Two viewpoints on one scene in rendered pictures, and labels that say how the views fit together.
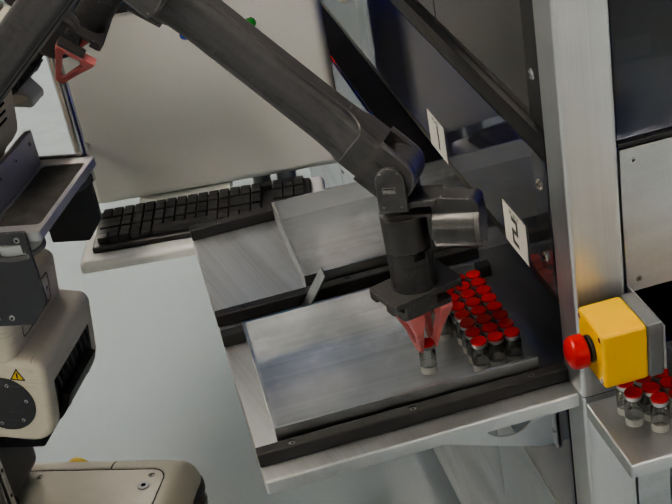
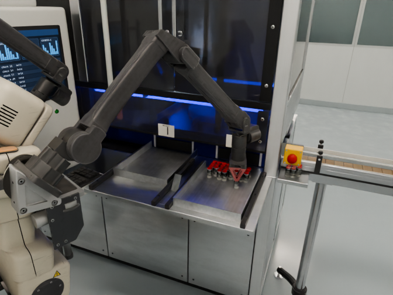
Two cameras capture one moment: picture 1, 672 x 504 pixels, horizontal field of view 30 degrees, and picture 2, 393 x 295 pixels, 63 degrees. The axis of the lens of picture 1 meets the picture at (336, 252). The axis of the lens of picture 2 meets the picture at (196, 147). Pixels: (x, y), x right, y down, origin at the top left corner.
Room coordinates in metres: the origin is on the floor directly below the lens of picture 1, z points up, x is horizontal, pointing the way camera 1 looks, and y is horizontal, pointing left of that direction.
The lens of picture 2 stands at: (0.93, 0.98, 1.56)
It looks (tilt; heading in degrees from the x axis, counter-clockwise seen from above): 24 degrees down; 299
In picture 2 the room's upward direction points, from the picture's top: 1 degrees clockwise
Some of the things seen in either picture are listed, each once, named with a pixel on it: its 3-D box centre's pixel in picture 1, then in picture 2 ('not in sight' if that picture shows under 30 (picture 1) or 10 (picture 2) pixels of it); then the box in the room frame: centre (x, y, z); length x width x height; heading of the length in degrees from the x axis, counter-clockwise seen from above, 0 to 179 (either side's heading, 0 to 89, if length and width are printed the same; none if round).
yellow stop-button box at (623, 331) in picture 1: (618, 340); (293, 154); (1.17, -0.30, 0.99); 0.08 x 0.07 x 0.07; 98
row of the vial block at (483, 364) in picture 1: (461, 323); (228, 173); (1.40, -0.15, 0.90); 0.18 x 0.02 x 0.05; 8
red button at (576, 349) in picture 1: (581, 350); (292, 158); (1.17, -0.25, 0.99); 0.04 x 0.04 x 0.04; 8
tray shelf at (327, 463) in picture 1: (381, 297); (185, 180); (1.56, -0.05, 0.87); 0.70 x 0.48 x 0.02; 8
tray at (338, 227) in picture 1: (392, 219); (158, 161); (1.74, -0.10, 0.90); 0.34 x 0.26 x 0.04; 98
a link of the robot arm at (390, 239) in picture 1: (409, 227); (240, 139); (1.34, -0.09, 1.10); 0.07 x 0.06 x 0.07; 71
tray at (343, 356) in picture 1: (383, 349); (220, 187); (1.39, -0.04, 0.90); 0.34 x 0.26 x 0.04; 98
